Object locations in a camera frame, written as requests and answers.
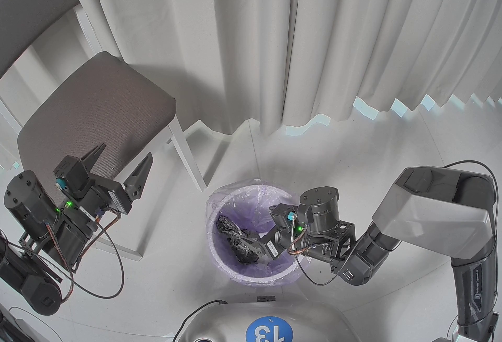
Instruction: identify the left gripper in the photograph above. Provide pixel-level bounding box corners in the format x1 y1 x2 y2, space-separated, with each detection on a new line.
68 143 154 222

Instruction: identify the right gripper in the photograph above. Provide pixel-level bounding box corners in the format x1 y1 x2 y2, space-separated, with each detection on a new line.
257 231 303 261

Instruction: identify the purple plastic bag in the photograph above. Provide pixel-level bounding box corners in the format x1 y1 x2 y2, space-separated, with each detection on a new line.
206 177 310 288

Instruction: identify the black plastic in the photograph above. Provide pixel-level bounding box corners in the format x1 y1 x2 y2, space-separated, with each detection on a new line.
217 215 263 265

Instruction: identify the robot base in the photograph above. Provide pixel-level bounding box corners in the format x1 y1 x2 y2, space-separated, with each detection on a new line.
184 293 357 342

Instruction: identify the white trash bin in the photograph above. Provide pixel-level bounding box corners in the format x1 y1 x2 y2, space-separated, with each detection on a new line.
207 183 303 288

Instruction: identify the grey and white chair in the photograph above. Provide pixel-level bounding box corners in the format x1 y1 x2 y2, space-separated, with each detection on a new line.
0 0 208 263

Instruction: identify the white curtain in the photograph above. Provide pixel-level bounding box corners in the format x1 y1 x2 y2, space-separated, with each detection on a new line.
282 0 502 128
0 0 305 173

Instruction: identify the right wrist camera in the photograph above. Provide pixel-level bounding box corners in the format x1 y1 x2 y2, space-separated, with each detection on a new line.
269 204 299 234

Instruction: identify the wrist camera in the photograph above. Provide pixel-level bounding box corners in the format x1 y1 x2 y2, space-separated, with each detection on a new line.
269 204 299 234
53 156 90 203

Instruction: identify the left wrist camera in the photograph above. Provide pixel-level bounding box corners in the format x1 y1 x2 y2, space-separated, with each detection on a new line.
53 156 90 203

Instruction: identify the black cable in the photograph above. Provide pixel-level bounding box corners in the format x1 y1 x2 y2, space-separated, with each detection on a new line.
294 250 346 287
69 211 125 300
443 159 493 181
174 299 229 342

